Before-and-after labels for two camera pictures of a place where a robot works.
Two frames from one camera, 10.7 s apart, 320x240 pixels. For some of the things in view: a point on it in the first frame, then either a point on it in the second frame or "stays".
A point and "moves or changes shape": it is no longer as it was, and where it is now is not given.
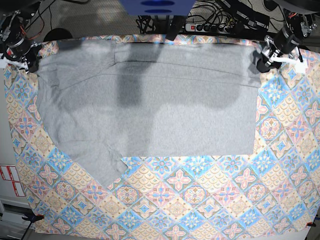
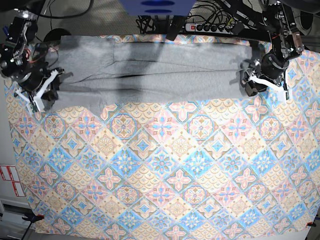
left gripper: [27, 50] → [39, 87]
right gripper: [283, 42] → [268, 70]
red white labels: [10, 173] stays
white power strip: [208, 28] stays
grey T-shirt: [104, 100] moves or changes shape
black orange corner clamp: [33, 218] stays
